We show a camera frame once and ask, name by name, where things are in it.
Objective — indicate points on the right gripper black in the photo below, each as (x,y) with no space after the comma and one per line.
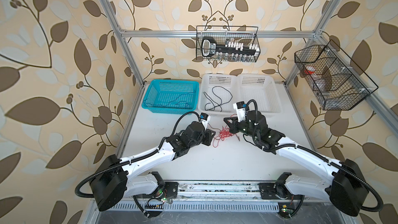
(232,125)

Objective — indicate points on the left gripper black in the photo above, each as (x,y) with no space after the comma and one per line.
(209,136)

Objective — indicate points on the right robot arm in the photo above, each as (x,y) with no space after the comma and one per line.
(340,182)

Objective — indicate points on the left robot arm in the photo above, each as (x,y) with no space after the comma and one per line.
(119,178)

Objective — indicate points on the white plastic basket left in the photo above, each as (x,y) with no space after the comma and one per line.
(218,93)

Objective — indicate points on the white plastic basket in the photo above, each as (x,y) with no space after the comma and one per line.
(262,89)
(218,93)

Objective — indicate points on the white plastic basket right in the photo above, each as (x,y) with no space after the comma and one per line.
(262,89)

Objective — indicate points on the teal plastic basket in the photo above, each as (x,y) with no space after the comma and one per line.
(165,96)

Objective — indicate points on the black tool with vials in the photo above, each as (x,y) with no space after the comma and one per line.
(210,47)

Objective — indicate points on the red capped container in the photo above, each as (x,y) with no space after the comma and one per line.
(309,70)

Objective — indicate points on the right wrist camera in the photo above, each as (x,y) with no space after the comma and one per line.
(240,108)

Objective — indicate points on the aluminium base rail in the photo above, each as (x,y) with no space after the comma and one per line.
(217,191)

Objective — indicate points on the black wire basket back wall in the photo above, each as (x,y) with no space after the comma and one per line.
(243,34)

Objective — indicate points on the black wire basket wall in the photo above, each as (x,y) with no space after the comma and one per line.
(243,34)
(340,83)

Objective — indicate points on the black wire basket right wall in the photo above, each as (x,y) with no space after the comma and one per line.
(340,83)

